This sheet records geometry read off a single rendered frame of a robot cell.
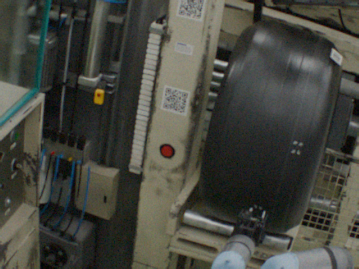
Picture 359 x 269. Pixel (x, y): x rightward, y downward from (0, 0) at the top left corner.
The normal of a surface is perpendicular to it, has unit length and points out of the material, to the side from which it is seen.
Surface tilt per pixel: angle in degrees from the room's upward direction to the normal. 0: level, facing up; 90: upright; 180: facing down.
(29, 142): 90
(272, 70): 37
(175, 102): 90
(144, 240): 90
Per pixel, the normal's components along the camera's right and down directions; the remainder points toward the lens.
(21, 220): 0.15, -0.87
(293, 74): -0.06, -0.47
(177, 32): -0.31, 0.41
